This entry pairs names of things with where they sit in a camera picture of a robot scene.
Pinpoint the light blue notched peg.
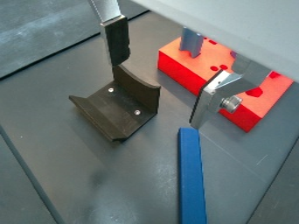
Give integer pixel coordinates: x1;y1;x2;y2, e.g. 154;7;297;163
180;27;204;58

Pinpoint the purple cylinder peg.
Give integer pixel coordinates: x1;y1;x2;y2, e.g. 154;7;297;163
229;51;237;59

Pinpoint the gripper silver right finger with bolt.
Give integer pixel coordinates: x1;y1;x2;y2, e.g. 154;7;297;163
189;54;271;129

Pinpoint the blue rectangular bar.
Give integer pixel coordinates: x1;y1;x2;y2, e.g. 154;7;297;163
177;128;206;224

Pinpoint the black curved fixture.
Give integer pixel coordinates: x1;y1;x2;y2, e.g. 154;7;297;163
69;65;161;141

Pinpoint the red peg board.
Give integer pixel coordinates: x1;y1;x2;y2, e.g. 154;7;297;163
156;36;295;133

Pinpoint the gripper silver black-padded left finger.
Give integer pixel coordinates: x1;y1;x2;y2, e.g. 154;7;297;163
88;0;129;67

